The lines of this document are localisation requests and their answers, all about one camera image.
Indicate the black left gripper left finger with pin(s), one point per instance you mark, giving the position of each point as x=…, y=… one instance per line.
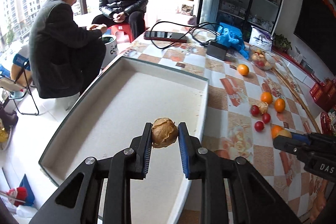
x=77, y=199

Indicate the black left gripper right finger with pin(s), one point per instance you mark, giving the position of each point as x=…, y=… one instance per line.
x=230, y=186

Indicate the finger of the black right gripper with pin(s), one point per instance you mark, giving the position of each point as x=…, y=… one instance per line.
x=295, y=147
x=314, y=138

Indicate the rough-skinned mandarin orange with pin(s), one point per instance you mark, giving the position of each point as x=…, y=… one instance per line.
x=275, y=131

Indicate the red cherry tomato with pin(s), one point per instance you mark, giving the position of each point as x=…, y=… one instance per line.
x=259, y=126
x=266, y=118
x=255, y=111

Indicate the smooth yellow-orange fruit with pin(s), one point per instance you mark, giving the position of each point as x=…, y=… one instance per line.
x=284, y=133

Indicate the red gift boxes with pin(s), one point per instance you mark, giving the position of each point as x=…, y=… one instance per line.
x=323, y=94

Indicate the glass fruit bowl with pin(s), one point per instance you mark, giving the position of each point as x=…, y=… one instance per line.
x=261, y=58

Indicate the green potted plant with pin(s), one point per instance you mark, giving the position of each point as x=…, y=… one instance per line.
x=282, y=43

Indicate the white printed package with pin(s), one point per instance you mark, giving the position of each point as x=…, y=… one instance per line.
x=261, y=39

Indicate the black power adapter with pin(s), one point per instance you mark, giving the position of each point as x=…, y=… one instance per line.
x=217, y=50

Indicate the white shallow box tray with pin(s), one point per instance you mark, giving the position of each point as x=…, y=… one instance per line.
x=115, y=109

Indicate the blue plastic bag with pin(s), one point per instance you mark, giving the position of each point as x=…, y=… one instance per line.
x=232, y=37

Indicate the black folding chair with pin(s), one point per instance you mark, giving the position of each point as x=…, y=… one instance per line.
x=19, y=87

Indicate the blue and white bag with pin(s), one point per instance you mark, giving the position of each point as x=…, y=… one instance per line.
x=21, y=59

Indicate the man in dark coat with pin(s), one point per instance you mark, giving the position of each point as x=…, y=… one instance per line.
x=64, y=58

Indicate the white bucket with lettering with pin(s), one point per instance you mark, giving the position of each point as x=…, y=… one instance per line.
x=110, y=42

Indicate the red smartphone on table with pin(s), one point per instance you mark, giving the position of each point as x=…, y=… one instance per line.
x=172, y=37

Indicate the red plastic stool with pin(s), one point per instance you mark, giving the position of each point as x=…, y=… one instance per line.
x=122, y=32

